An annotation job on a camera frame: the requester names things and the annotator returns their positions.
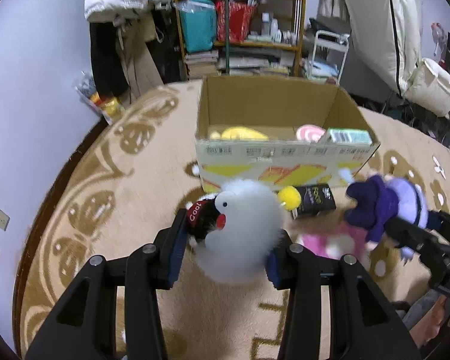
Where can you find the pink bear plush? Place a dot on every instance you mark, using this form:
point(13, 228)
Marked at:
point(336, 239)

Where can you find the upper wall socket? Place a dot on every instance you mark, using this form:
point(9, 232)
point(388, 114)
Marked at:
point(4, 220)

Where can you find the yellow plush toy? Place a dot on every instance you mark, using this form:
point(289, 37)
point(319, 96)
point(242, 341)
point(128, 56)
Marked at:
point(238, 133)

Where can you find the cardboard box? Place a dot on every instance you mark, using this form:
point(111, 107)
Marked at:
point(285, 138)

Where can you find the white utility cart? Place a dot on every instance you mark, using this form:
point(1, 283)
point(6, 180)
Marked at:
point(326, 61)

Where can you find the teal bag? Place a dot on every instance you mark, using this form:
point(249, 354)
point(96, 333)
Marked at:
point(199, 24)

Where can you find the green tissue pack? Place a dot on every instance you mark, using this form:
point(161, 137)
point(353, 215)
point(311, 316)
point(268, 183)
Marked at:
point(346, 136)

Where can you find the cream cushion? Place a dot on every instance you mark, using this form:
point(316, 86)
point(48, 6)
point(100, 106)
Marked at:
point(430, 87)

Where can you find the beige hanging coat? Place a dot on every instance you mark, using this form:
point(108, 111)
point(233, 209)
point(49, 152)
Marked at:
point(139, 69)

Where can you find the purple doll plush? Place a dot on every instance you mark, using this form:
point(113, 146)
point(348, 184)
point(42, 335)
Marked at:
point(379, 199)

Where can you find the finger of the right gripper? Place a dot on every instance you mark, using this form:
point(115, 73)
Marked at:
point(440, 222)
point(410, 239)

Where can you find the green pole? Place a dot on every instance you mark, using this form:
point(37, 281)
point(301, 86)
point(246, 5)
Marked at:
point(226, 37)

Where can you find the pink swirl plush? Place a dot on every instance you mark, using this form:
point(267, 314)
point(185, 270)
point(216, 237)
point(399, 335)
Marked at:
point(310, 133)

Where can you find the wooden bookshelf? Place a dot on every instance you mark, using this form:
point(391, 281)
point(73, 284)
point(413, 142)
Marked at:
point(276, 24)

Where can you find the right hand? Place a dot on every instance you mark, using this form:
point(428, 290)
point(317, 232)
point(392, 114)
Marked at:
point(426, 316)

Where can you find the snack bag on floor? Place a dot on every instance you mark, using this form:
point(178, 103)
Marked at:
point(108, 107)

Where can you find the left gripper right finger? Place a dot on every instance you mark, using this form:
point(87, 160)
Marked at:
point(364, 324)

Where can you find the white chick plush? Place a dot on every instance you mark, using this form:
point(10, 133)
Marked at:
point(236, 229)

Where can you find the book pile right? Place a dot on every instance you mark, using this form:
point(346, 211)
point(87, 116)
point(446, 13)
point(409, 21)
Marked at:
point(249, 61)

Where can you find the black face box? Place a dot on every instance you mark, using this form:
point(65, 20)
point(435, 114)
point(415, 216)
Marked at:
point(315, 200)

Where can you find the book stack left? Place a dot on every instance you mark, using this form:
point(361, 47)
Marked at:
point(201, 64)

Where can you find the red gift bag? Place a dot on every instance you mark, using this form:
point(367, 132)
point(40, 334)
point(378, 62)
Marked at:
point(240, 16)

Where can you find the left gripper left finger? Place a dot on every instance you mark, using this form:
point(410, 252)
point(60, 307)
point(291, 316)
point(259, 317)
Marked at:
point(82, 324)

